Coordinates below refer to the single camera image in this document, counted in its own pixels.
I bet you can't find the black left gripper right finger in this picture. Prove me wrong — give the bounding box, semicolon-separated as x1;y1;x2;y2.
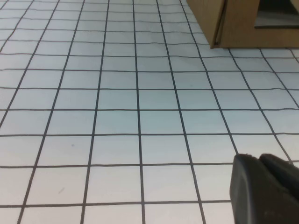
259;153;299;203

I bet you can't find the cardboard shell of narrow-window drawer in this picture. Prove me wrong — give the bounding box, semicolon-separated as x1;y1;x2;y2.
186;0;228;49

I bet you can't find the white black-grid tablecloth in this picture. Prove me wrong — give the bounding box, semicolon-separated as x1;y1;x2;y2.
0;0;299;224

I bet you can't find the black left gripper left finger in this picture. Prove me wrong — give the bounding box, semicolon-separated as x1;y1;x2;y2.
229;153;299;224

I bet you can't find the cardboard drawer with narrow window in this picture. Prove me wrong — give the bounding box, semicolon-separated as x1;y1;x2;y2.
211;0;299;49

